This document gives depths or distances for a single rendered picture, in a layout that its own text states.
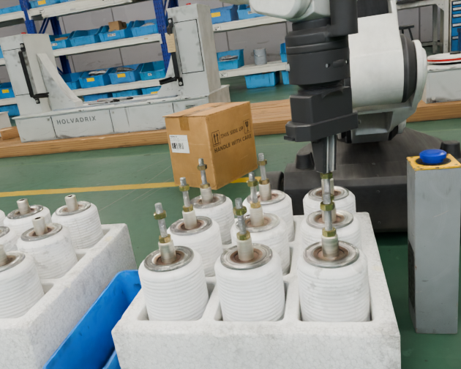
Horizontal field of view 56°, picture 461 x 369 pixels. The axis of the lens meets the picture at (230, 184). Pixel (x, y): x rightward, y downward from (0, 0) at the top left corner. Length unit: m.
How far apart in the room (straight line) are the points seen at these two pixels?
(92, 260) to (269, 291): 0.42
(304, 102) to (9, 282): 0.54
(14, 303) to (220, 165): 1.11
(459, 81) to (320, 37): 2.11
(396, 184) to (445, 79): 1.63
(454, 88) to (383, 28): 1.70
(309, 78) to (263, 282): 0.29
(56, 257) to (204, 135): 0.95
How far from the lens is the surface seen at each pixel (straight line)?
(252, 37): 9.10
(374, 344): 0.60
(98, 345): 0.89
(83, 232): 0.97
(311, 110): 0.63
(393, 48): 0.97
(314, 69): 0.62
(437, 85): 2.67
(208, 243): 0.73
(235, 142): 1.80
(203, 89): 2.80
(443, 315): 0.88
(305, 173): 1.11
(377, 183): 1.10
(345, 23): 0.61
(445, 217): 0.79
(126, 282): 0.97
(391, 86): 0.97
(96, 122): 3.07
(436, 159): 0.77
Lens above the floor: 0.54
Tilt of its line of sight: 18 degrees down
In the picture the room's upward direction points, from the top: 8 degrees counter-clockwise
